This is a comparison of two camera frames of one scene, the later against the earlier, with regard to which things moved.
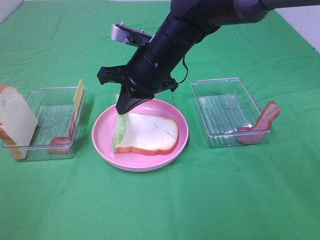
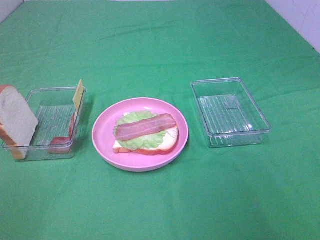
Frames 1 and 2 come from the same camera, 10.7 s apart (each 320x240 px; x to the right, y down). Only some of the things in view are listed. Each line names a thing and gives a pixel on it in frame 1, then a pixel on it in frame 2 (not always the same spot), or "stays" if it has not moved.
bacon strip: (62, 145) stays
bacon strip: (256, 134) -> (132, 130)
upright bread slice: (18, 121) stays
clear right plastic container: (225, 105) stays
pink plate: (133, 161) stays
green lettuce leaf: (121, 120) -> (141, 141)
